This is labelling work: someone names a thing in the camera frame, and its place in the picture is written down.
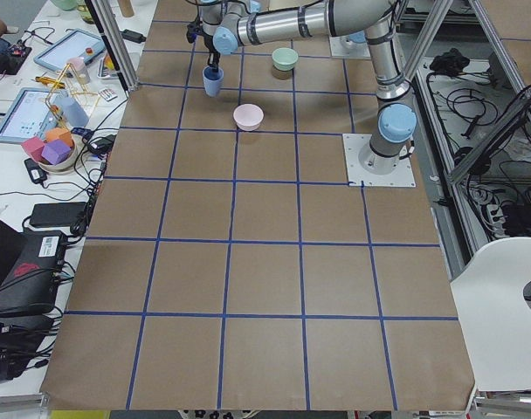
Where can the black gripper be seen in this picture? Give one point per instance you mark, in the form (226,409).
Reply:
(209,44)

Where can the blue cup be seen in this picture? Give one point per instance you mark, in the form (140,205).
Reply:
(74,113)
(212,80)

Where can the pink bowl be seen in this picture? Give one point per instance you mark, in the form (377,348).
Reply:
(248,117)

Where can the green bowl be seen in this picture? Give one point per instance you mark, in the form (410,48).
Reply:
(284,59)

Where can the cardboard tube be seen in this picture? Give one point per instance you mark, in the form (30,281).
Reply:
(126,8)

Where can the remote control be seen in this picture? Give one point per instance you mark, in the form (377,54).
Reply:
(107,94)

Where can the teach pendant tablet far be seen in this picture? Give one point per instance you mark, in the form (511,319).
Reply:
(75,44)

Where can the teach pendant tablet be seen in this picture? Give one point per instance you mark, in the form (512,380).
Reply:
(75,44)
(27,117)

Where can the pink cup on desk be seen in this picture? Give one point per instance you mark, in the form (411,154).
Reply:
(78,69)

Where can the blue cup on desk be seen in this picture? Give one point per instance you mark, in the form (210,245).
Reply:
(74,113)

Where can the bowl of foam blocks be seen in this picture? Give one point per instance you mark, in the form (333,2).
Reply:
(55,152)

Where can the teach pendant tablet near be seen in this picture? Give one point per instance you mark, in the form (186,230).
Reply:
(27,117)

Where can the small black adapter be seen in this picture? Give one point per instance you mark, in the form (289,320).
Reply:
(35,172)

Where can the black power adapter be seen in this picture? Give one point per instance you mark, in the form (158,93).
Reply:
(56,214)

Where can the black computer box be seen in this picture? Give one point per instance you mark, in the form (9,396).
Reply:
(30,263)

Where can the white chair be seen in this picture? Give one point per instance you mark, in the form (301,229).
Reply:
(494,316)

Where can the aluminium frame post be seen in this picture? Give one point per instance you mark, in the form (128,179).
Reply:
(108,28)

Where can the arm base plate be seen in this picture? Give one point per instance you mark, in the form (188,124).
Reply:
(367,169)
(337,51)

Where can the gold wire rack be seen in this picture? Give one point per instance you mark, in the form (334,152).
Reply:
(67,85)

